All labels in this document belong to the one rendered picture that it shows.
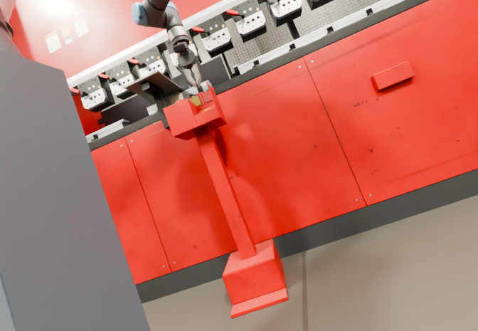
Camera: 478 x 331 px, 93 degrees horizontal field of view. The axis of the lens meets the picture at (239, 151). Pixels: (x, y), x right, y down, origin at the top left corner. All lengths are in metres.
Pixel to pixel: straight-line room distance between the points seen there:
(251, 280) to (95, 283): 0.56
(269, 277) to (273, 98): 0.74
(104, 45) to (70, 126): 1.16
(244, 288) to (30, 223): 0.69
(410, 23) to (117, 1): 1.53
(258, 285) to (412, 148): 0.85
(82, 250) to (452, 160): 1.28
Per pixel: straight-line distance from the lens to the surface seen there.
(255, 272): 0.91
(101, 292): 0.50
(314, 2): 1.45
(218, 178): 0.91
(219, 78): 1.88
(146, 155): 1.25
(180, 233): 1.23
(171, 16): 1.09
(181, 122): 0.91
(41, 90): 0.56
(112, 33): 1.67
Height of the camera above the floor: 0.45
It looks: 5 degrees up
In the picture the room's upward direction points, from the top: 21 degrees counter-clockwise
